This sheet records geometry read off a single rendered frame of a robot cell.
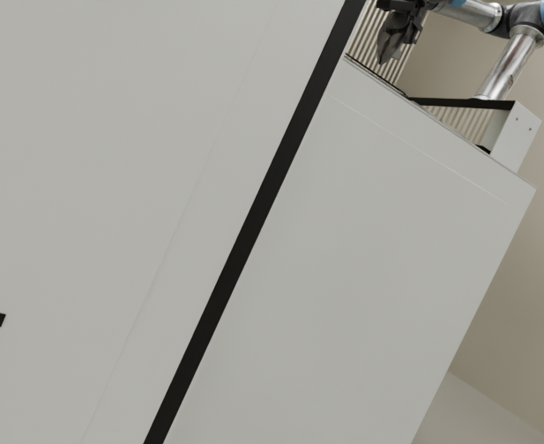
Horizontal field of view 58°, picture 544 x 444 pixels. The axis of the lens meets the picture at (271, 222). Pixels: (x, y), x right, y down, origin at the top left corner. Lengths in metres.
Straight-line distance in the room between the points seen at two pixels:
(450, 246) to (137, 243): 0.64
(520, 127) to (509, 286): 2.33
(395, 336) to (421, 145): 0.35
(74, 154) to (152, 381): 0.24
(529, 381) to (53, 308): 2.99
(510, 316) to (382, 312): 2.47
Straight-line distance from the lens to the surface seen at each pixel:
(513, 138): 1.12
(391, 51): 1.45
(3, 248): 0.47
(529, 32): 1.83
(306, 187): 0.75
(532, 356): 3.28
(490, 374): 3.37
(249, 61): 0.48
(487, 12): 1.88
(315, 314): 0.84
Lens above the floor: 0.60
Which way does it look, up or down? 4 degrees down
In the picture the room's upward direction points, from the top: 25 degrees clockwise
